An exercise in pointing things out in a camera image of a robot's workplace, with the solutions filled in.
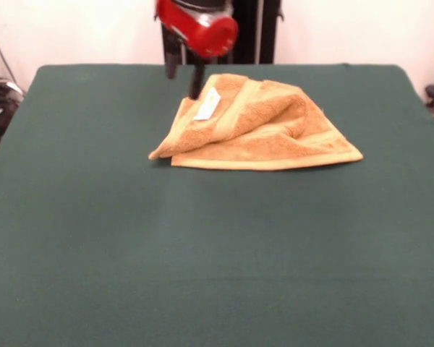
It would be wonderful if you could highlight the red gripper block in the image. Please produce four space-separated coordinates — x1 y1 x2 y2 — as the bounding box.
156 0 239 100

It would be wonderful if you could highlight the orange terry towel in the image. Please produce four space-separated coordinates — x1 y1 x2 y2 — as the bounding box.
148 73 365 172

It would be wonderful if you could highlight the dark green table cloth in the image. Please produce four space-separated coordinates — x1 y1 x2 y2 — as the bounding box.
0 63 434 347

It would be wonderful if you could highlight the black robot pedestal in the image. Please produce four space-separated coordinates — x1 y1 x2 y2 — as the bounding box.
153 0 285 66

